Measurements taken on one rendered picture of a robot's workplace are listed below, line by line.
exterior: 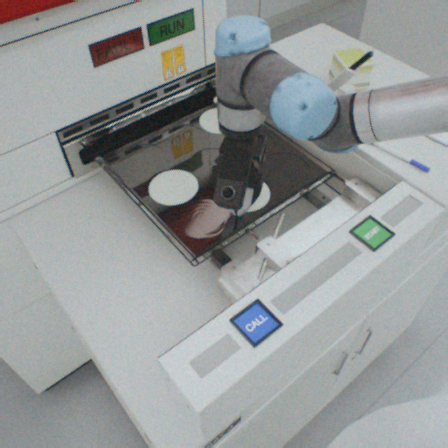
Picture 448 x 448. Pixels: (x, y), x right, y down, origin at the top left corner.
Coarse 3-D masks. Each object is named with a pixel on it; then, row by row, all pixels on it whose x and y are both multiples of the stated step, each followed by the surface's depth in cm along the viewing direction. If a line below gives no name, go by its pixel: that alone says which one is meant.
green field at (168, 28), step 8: (184, 16) 92; (192, 16) 93; (152, 24) 89; (160, 24) 90; (168, 24) 91; (176, 24) 92; (184, 24) 93; (192, 24) 95; (152, 32) 90; (160, 32) 91; (168, 32) 92; (176, 32) 93; (152, 40) 91; (160, 40) 92
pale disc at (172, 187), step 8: (160, 176) 92; (168, 176) 92; (176, 176) 92; (184, 176) 92; (192, 176) 92; (152, 184) 90; (160, 184) 90; (168, 184) 90; (176, 184) 90; (184, 184) 90; (192, 184) 90; (152, 192) 89; (160, 192) 89; (168, 192) 89; (176, 192) 89; (184, 192) 89; (192, 192) 89; (160, 200) 87; (168, 200) 87; (176, 200) 87; (184, 200) 87
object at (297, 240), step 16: (336, 208) 89; (352, 208) 89; (304, 224) 86; (320, 224) 86; (336, 224) 86; (288, 240) 83; (304, 240) 83; (320, 240) 83; (256, 256) 81; (256, 272) 79; (272, 272) 79; (224, 288) 77
